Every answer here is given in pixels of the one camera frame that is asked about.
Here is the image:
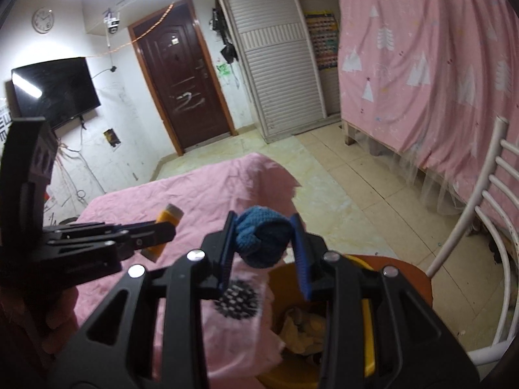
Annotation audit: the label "pink bed sheet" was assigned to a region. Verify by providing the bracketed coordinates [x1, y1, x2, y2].
[78, 153, 299, 388]

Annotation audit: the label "blue knit sock ball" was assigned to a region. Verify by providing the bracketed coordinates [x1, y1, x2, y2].
[235, 206, 293, 269]

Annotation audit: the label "orange yellow tube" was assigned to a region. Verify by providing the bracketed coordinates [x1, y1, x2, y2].
[141, 204, 184, 263]

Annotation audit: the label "black wall television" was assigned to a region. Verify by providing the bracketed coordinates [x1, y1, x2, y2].
[11, 57, 100, 129]

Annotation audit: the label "eye chart poster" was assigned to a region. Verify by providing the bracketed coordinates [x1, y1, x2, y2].
[0, 99, 12, 143]

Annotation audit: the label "white metal chair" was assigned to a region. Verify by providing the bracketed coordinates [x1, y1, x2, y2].
[426, 116, 518, 366]

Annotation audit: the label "pink tree-print curtain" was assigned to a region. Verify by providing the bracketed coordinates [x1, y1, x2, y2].
[338, 0, 518, 215]

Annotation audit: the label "colourful wall chart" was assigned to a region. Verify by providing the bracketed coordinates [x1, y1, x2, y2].
[304, 11, 339, 70]

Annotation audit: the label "white security camera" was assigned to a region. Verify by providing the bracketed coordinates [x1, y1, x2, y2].
[103, 8, 121, 34]

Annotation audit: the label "white slatted wardrobe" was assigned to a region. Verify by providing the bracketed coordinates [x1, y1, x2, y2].
[222, 0, 339, 142]

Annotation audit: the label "yellow trash bin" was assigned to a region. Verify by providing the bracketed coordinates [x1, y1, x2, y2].
[257, 254, 435, 389]

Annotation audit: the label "dark brown door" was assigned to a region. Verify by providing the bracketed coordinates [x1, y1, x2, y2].
[128, 0, 237, 156]

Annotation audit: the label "black hanging bags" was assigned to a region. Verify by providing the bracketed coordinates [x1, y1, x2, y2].
[211, 0, 239, 65]

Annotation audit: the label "round wall clock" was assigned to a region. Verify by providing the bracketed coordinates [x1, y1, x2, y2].
[32, 7, 54, 34]

